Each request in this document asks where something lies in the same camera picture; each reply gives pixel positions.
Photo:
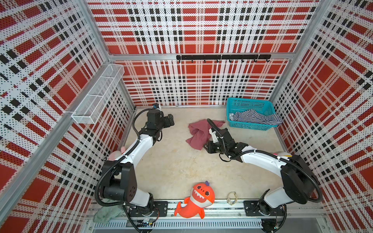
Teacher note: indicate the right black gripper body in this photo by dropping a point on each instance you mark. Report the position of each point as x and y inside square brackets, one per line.
[216, 147]

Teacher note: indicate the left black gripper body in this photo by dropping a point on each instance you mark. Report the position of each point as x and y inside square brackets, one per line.
[164, 123]

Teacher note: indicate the maroon tank top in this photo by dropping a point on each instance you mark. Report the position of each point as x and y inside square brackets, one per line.
[200, 134]

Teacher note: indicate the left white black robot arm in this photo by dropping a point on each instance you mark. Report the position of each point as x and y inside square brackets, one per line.
[118, 183]

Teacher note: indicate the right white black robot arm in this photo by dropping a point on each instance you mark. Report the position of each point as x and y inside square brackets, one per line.
[299, 184]

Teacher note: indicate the striped black white tank top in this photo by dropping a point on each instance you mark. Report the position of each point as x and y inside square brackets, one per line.
[252, 116]

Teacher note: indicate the pink plush toy red dress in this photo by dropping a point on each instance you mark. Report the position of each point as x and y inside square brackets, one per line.
[117, 154]

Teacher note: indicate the teal plastic basket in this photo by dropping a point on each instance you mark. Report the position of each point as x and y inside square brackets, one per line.
[234, 105]

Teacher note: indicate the red shark plush toy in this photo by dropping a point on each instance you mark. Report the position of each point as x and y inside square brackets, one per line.
[202, 196]

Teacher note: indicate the white plush toy yellow glasses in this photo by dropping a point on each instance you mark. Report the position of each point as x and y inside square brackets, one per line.
[284, 155]

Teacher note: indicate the green cloth rag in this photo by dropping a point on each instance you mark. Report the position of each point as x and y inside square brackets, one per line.
[105, 214]

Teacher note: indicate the white wire mesh shelf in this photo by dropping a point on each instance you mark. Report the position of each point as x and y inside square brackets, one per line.
[99, 93]

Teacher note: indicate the black wall hook rail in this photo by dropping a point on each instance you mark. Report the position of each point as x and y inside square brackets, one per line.
[253, 57]

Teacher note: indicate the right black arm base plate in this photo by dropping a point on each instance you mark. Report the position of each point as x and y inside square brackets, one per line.
[257, 208]

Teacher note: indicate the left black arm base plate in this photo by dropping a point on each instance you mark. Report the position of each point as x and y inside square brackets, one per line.
[157, 209]

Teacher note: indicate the aluminium front rail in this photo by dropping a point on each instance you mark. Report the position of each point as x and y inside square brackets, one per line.
[244, 215]

